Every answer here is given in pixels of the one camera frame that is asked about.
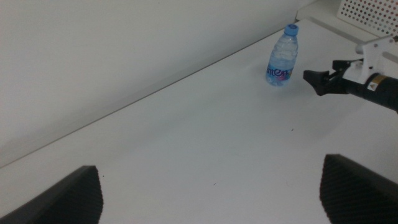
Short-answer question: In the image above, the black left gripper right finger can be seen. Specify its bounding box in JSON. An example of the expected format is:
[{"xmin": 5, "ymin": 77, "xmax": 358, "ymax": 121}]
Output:
[{"xmin": 319, "ymin": 154, "xmax": 398, "ymax": 224}]

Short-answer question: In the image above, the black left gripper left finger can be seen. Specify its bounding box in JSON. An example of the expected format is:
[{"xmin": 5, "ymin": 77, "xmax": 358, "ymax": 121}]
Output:
[{"xmin": 0, "ymin": 165, "xmax": 104, "ymax": 224}]

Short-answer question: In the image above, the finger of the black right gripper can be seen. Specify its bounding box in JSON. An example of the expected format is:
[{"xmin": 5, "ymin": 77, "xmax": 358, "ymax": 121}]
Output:
[
  {"xmin": 303, "ymin": 69, "xmax": 332, "ymax": 96},
  {"xmin": 331, "ymin": 58, "xmax": 356, "ymax": 72}
]

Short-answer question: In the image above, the clear water bottle blue cap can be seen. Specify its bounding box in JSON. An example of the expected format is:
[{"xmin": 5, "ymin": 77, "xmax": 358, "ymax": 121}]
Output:
[{"xmin": 265, "ymin": 24, "xmax": 300, "ymax": 87}]

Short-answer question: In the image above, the white perforated plastic basket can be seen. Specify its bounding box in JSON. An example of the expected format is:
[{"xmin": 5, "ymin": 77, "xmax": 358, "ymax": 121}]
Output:
[{"xmin": 336, "ymin": 0, "xmax": 398, "ymax": 38}]

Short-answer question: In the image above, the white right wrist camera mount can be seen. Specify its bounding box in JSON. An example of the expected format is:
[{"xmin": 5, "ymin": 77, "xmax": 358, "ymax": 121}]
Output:
[{"xmin": 341, "ymin": 33, "xmax": 398, "ymax": 85}]

